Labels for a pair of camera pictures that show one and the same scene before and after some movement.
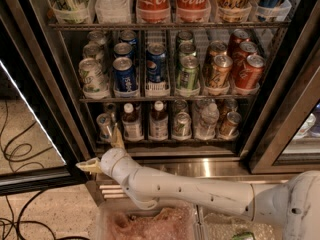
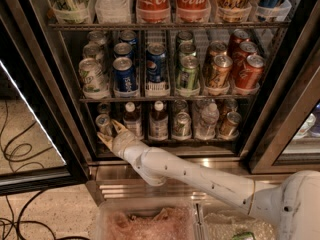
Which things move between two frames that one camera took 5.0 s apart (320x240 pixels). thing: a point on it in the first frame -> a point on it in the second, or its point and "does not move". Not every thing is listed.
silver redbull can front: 104,124 does not move
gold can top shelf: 234,2 does not move
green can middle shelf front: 188,72 does not move
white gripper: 109,162 -> 122,140
